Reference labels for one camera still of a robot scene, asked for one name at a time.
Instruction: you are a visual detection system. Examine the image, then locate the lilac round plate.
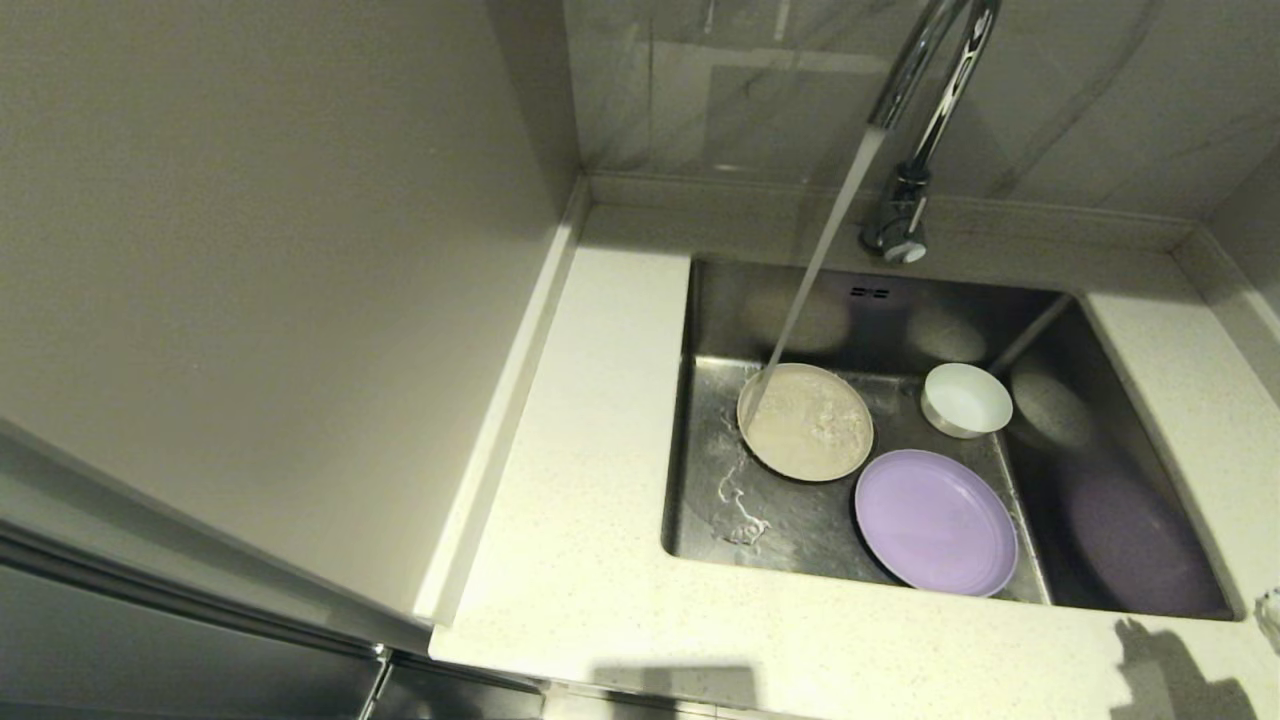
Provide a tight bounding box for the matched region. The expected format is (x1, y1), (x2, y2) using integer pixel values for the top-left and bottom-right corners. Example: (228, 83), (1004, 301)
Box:
(854, 448), (1020, 599)

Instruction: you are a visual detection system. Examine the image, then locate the grey metal cabinet front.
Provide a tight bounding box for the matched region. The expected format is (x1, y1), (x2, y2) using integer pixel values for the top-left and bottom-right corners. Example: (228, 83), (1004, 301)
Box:
(0, 420), (546, 720)

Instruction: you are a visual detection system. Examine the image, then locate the beige round plate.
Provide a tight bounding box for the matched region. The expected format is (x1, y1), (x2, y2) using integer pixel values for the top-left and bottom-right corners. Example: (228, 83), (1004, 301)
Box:
(737, 362), (876, 484)

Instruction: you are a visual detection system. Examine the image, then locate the stainless steel sink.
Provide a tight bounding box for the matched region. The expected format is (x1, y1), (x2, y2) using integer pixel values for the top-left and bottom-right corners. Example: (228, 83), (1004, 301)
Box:
(660, 252), (1249, 623)

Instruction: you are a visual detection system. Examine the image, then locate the small white bowl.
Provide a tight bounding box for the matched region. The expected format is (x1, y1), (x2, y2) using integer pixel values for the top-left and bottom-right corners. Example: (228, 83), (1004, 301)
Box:
(920, 362), (1014, 440)

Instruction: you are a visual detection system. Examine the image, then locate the chrome gooseneck faucet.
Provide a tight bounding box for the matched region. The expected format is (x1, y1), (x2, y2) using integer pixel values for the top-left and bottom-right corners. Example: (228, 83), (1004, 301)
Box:
(862, 0), (1005, 264)

